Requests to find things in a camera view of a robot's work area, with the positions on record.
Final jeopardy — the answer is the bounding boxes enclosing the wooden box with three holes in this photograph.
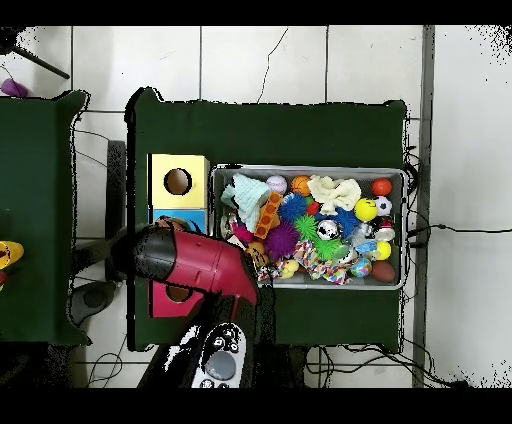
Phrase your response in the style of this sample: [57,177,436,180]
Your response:
[147,154,211,319]

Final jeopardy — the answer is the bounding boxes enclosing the shallow silver mesh bin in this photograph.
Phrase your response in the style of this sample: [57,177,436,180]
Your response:
[208,163,409,291]

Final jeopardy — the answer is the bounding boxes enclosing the black metal stand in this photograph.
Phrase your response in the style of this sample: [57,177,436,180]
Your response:
[71,139,127,283]

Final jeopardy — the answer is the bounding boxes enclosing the light blue knitted cloth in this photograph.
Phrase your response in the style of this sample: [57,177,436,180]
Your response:
[219,172,272,234]

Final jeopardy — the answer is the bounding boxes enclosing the orange plastic compartment tray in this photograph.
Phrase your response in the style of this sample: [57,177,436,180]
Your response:
[254,191,284,240]

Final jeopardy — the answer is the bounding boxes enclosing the dark gray round base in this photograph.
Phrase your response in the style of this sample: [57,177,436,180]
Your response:
[71,281,117,325]

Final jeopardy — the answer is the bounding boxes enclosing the small white baseball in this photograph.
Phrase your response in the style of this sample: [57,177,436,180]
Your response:
[265,174,288,195]

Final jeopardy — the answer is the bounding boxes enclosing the dark green table cloth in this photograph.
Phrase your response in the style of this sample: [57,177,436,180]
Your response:
[125,87,408,353]
[0,90,91,346]

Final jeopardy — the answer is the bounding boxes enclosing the small orange basketball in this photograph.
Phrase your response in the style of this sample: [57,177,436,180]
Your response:
[290,174,312,197]

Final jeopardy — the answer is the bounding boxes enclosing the cream waffle cloth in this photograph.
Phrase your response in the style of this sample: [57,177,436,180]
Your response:
[305,174,362,217]

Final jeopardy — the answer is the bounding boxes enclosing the yellow plastic cup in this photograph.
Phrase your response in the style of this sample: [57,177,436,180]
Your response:
[0,240,25,270]

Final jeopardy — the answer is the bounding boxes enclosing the yellow smiley ball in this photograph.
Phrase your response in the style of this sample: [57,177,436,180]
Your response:
[353,197,378,223]

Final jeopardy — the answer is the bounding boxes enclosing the purple toy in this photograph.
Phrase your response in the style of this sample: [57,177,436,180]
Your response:
[0,78,30,98]

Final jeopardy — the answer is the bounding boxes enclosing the small soccer ball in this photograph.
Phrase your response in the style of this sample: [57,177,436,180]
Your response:
[373,195,393,217]

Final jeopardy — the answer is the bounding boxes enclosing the black tripod leg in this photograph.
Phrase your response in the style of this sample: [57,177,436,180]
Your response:
[0,26,71,80]

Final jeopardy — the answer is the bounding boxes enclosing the plain orange ball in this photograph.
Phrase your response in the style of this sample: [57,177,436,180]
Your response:
[370,177,393,197]

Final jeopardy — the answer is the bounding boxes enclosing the small brown football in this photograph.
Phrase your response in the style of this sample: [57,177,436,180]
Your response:
[369,260,396,283]

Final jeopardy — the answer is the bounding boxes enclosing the black floor cable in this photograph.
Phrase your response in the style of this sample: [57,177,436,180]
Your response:
[407,223,512,238]

